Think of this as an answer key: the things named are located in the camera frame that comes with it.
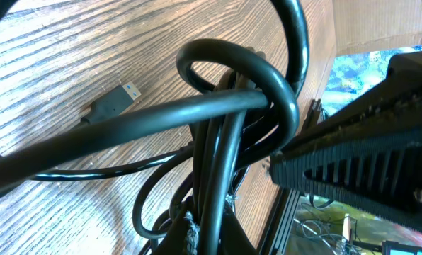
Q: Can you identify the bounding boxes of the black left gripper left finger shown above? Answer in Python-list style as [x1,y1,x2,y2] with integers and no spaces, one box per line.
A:
[152,198,257,255]

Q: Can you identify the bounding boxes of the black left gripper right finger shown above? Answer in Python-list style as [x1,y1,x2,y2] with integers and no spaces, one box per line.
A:
[269,51,422,233]

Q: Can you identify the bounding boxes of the thin black usb cable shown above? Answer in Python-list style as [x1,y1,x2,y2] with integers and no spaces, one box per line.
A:
[0,143,198,182]

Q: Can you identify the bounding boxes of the thick black usb cable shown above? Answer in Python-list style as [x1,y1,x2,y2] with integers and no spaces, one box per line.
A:
[0,0,310,255]

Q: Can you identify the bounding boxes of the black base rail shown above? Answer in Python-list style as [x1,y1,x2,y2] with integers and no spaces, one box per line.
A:
[256,188,300,255]

